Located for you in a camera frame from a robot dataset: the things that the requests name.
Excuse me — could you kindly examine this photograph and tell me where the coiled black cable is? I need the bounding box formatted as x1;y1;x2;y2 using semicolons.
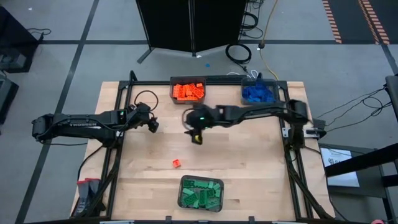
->
224;42;252;65

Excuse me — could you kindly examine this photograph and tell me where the orange striped floor tape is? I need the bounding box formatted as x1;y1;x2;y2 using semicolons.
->
321;0;343;44
357;0;391;45

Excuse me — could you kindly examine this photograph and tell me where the black folding partition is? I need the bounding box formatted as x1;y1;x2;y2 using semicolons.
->
136;0;248;65

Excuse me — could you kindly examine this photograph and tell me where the black desk beam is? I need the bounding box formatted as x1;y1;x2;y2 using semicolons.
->
324;142;398;200

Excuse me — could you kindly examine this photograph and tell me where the yellow extension cable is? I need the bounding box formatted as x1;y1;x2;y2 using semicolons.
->
259;0;280;81

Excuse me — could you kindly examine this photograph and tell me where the black aluminium table frame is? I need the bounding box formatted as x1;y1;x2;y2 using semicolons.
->
70;70;335;222

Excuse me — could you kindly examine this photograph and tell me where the black equipment case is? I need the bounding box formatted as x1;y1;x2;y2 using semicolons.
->
0;73;19;125

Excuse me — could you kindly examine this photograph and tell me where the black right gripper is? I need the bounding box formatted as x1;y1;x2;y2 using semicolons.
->
182;104;216;146

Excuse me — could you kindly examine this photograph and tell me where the black cabinet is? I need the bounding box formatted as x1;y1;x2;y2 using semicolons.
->
0;6;40;75

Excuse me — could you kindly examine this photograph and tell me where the grey device with red cap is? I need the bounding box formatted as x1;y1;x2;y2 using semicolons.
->
88;177;101;206
76;179;90;217

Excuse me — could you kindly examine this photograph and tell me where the translucent grey plastic bin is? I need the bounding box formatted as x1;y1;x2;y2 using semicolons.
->
241;78;280;106
169;77;206;105
177;174;224;213

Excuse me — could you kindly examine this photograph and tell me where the white paper sheet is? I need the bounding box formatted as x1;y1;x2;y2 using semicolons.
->
320;147;361;189

